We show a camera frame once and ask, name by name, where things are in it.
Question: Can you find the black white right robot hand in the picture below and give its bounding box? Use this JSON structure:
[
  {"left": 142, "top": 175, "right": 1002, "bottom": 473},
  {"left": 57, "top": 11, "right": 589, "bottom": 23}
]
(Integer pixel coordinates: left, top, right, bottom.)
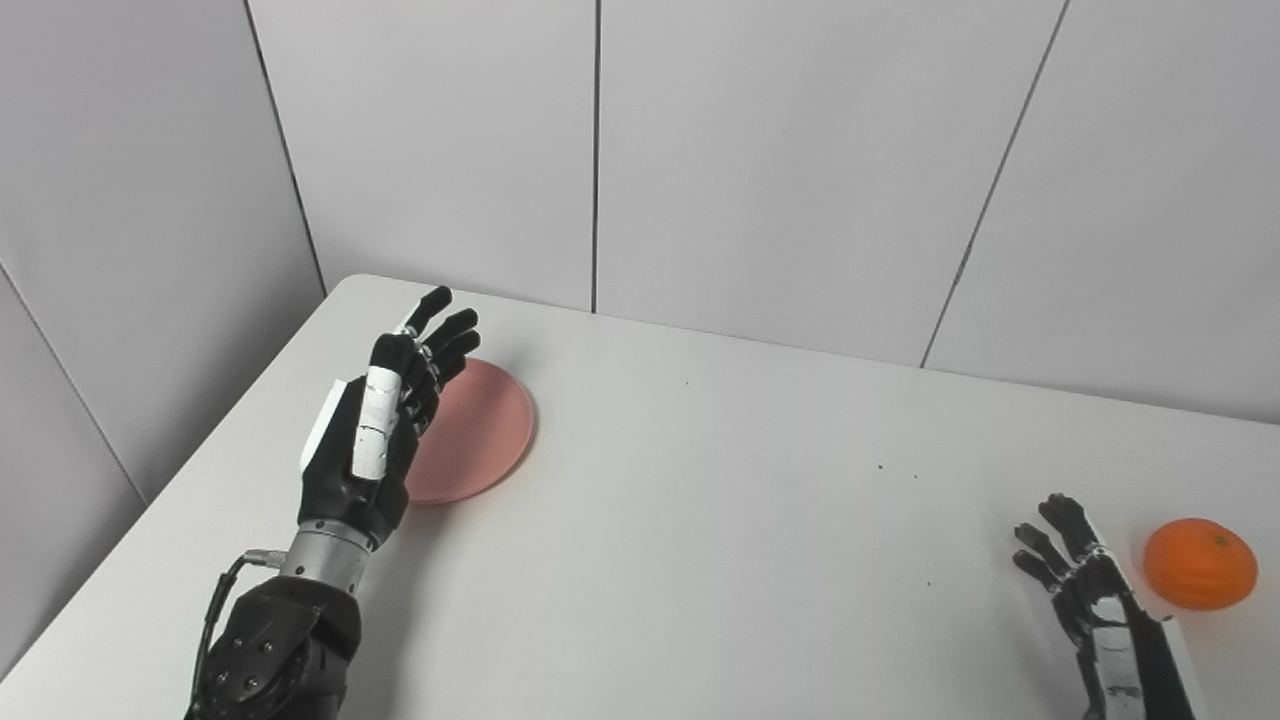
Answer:
[{"left": 1012, "top": 493, "right": 1206, "bottom": 720}]

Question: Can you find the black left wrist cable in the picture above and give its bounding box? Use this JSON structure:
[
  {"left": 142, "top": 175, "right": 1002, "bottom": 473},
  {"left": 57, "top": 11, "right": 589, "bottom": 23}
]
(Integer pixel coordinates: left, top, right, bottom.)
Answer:
[{"left": 190, "top": 548, "right": 289, "bottom": 706}]

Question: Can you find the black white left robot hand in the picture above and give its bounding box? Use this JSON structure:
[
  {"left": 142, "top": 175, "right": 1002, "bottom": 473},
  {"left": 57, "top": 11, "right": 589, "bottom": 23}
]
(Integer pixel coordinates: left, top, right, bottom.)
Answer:
[{"left": 298, "top": 286, "right": 482, "bottom": 553}]

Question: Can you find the orange fruit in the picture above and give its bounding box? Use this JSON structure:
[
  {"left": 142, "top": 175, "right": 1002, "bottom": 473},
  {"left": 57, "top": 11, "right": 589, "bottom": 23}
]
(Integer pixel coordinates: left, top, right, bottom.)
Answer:
[{"left": 1143, "top": 518, "right": 1259, "bottom": 612}]

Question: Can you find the pink plastic plate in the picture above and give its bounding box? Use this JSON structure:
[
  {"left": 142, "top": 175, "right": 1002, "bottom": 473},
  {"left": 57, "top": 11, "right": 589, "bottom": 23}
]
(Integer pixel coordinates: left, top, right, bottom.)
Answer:
[{"left": 405, "top": 358, "right": 537, "bottom": 506}]

